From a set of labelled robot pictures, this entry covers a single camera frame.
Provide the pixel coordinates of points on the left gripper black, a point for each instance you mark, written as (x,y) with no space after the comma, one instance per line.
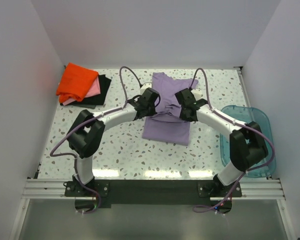
(152,112)

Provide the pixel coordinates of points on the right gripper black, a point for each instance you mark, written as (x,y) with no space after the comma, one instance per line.
(183,117)

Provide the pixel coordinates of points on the lilac polo shirt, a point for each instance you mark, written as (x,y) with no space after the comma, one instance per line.
(166,125)

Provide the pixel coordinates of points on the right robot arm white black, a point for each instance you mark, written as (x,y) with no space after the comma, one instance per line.
(247,143)

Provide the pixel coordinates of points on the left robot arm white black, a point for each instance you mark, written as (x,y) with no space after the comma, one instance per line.
(85,134)

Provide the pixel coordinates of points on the folded pink t shirt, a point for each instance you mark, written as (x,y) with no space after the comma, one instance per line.
(94,90)

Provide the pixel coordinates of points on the folded black t shirt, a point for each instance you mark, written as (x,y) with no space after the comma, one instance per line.
(97,100)

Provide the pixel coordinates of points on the teal plastic basket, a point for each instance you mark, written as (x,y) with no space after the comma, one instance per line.
(248,114)

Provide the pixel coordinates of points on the folded orange t shirt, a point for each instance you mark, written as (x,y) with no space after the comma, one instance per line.
(75,83)

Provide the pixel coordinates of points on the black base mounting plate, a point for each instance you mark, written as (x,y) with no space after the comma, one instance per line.
(104,193)

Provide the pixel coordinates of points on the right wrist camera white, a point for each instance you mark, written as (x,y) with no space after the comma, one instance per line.
(197,93)

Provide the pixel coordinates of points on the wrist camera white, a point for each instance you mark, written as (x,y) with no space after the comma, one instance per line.
(145,86)
(197,93)

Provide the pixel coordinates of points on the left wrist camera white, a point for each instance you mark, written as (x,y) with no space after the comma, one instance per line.
(145,86)

